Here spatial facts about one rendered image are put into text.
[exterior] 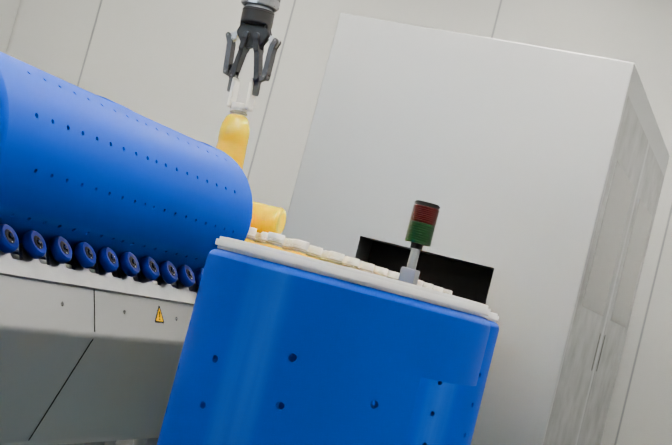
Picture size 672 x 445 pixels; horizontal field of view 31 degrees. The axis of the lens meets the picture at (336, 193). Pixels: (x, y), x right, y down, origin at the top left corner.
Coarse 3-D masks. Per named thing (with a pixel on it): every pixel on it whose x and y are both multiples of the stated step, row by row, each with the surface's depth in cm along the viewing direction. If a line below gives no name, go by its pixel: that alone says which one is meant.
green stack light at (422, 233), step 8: (408, 224) 282; (416, 224) 280; (424, 224) 279; (408, 232) 281; (416, 232) 279; (424, 232) 279; (432, 232) 281; (408, 240) 280; (416, 240) 279; (424, 240) 279
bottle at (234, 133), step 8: (232, 112) 274; (240, 112) 273; (224, 120) 273; (232, 120) 272; (240, 120) 272; (224, 128) 272; (232, 128) 271; (240, 128) 272; (248, 128) 274; (224, 136) 272; (232, 136) 271; (240, 136) 272; (248, 136) 274; (224, 144) 271; (232, 144) 271; (240, 144) 272; (232, 152) 271; (240, 152) 272; (240, 160) 272
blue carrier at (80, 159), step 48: (0, 96) 167; (48, 96) 179; (96, 96) 200; (0, 144) 166; (48, 144) 176; (96, 144) 189; (144, 144) 205; (192, 144) 229; (0, 192) 170; (48, 192) 180; (96, 192) 191; (144, 192) 204; (192, 192) 221; (240, 192) 242; (48, 240) 193; (96, 240) 201; (144, 240) 213; (192, 240) 227
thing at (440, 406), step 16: (496, 336) 169; (432, 384) 159; (448, 384) 161; (480, 384) 166; (416, 400) 159; (432, 400) 160; (448, 400) 161; (464, 400) 163; (480, 400) 168; (416, 416) 159; (432, 416) 160; (448, 416) 161; (464, 416) 164; (416, 432) 159; (432, 432) 160; (448, 432) 161; (464, 432) 164
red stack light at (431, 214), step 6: (414, 204) 282; (414, 210) 281; (420, 210) 280; (426, 210) 280; (432, 210) 280; (438, 210) 281; (414, 216) 281; (420, 216) 280; (426, 216) 280; (432, 216) 280; (426, 222) 280; (432, 222) 280
